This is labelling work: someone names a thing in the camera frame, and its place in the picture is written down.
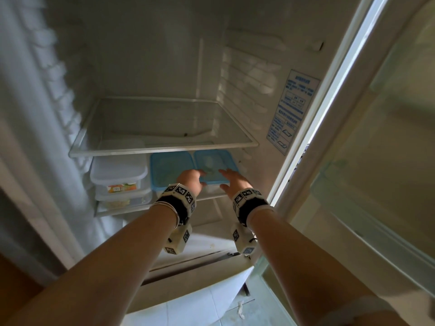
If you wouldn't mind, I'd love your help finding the silver bracelet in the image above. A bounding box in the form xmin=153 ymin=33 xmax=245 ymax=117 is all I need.
xmin=152 ymin=202 xmax=181 ymax=229

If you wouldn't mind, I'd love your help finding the glass refrigerator shelf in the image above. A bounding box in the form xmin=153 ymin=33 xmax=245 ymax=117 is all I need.
xmin=96 ymin=190 xmax=235 ymax=218
xmin=68 ymin=96 xmax=259 ymax=158

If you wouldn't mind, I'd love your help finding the marker-covered right wrist camera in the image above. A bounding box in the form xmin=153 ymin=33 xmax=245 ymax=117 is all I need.
xmin=231 ymin=188 xmax=270 ymax=258

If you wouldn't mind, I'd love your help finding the white refrigerator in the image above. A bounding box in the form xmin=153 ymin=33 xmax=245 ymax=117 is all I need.
xmin=0 ymin=0 xmax=378 ymax=316

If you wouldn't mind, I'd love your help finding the clear door shelf bin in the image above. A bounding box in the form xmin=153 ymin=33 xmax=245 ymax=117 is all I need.
xmin=311 ymin=159 xmax=435 ymax=270

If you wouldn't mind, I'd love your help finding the person's right hand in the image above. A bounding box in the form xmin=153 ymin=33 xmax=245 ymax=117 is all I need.
xmin=218 ymin=168 xmax=254 ymax=201

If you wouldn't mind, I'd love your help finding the blue-lidded food container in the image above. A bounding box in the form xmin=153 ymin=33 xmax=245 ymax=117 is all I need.
xmin=150 ymin=151 xmax=196 ymax=193
xmin=193 ymin=149 xmax=240 ymax=186

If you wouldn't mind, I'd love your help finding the clear white-lidded food container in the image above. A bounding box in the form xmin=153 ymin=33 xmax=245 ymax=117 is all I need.
xmin=90 ymin=155 xmax=149 ymax=194

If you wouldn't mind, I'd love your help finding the person's right forearm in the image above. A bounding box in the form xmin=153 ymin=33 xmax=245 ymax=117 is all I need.
xmin=247 ymin=208 xmax=400 ymax=326

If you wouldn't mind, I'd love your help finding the person's left forearm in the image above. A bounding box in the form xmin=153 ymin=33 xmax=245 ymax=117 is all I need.
xmin=6 ymin=204 xmax=180 ymax=326

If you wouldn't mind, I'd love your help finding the clear container with yellow food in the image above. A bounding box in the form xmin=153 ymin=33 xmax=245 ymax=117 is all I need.
xmin=94 ymin=186 xmax=153 ymax=211

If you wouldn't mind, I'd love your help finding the person's left hand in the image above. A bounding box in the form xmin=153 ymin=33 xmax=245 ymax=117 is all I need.
xmin=176 ymin=169 xmax=207 ymax=196

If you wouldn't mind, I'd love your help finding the white refrigerator door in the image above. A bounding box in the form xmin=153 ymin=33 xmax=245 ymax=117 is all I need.
xmin=125 ymin=232 xmax=256 ymax=316
xmin=268 ymin=0 xmax=435 ymax=304

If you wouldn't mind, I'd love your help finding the white lower refrigerator door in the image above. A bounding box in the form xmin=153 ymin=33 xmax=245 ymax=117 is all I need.
xmin=125 ymin=232 xmax=256 ymax=316

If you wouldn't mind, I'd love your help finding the marker-covered left wrist camera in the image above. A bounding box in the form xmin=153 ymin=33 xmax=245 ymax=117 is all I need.
xmin=155 ymin=183 xmax=198 ymax=256

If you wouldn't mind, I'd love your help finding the blue instruction sticker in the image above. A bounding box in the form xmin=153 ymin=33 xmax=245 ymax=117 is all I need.
xmin=266 ymin=69 xmax=321 ymax=156

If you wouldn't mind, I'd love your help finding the marker-covered wrist camera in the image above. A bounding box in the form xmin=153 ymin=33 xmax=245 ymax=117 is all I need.
xmin=231 ymin=188 xmax=270 ymax=258
xmin=155 ymin=183 xmax=198 ymax=256

